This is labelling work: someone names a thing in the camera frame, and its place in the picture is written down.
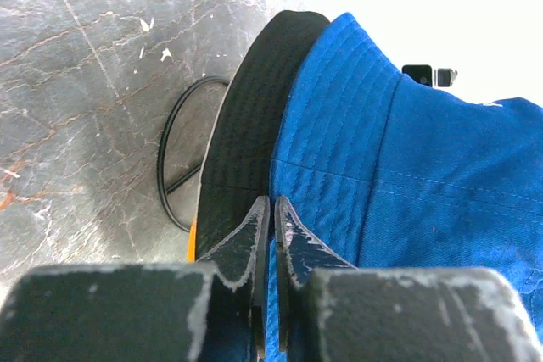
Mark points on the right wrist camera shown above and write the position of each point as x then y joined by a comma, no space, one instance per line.
426,75

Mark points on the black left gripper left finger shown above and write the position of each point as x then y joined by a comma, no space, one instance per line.
237,309

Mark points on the yellow bucket hat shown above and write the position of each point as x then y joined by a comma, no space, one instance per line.
191,252

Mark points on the navy blue hat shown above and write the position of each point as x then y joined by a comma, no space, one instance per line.
392,173

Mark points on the black hat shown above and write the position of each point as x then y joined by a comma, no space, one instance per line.
237,160

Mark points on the black wire hat stand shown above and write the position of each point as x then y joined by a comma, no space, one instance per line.
181,145

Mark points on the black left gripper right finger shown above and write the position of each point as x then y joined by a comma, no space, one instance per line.
298,253

